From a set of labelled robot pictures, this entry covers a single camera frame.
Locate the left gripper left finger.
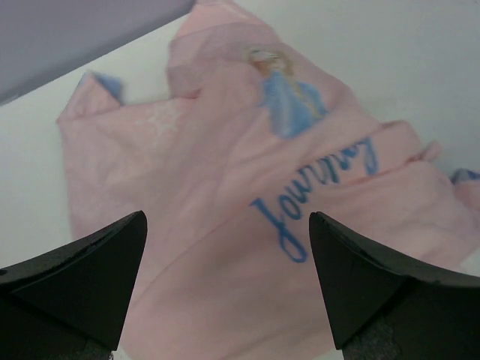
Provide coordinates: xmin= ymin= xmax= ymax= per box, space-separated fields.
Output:
xmin=1 ymin=211 xmax=147 ymax=355

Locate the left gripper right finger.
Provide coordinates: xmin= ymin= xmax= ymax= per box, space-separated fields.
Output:
xmin=309 ymin=212 xmax=479 ymax=355

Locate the blue and pink printed pillowcase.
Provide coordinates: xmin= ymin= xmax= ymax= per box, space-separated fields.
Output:
xmin=58 ymin=1 xmax=479 ymax=359

